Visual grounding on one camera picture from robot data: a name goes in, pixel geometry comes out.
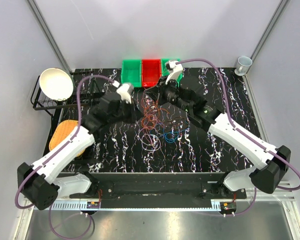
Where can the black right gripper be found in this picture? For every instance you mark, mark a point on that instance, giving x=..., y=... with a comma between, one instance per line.
x=158, y=92

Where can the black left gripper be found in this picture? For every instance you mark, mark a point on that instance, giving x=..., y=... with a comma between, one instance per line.
x=132, y=118

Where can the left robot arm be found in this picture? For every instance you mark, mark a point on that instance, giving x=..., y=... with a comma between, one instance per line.
x=40, y=182

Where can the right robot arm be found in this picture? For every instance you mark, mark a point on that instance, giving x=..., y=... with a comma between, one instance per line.
x=269, y=161

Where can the right green plastic bin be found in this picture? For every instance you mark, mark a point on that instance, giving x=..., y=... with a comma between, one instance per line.
x=165, y=71

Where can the green plastic bin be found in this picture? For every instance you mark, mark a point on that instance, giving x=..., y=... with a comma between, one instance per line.
x=131, y=72
x=165, y=71

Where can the red plastic bin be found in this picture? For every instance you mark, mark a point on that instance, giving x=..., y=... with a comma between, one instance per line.
x=151, y=71

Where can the left green plastic bin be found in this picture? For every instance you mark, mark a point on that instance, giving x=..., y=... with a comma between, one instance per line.
x=131, y=72

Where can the white bowl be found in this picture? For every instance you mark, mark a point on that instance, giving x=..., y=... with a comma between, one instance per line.
x=56, y=84

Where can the white mug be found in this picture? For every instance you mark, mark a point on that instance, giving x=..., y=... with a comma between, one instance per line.
x=242, y=65

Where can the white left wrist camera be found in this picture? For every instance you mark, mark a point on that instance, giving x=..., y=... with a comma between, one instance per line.
x=125, y=91

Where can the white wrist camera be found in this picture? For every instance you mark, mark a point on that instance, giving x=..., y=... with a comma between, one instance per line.
x=175, y=69
x=125, y=91

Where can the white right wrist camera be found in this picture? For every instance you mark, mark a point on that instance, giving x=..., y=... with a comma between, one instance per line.
x=175, y=69

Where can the black wire dish rack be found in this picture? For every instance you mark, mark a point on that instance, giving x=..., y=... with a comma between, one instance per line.
x=59, y=111

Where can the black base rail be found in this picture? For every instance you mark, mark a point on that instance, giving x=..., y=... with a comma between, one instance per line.
x=162, y=190

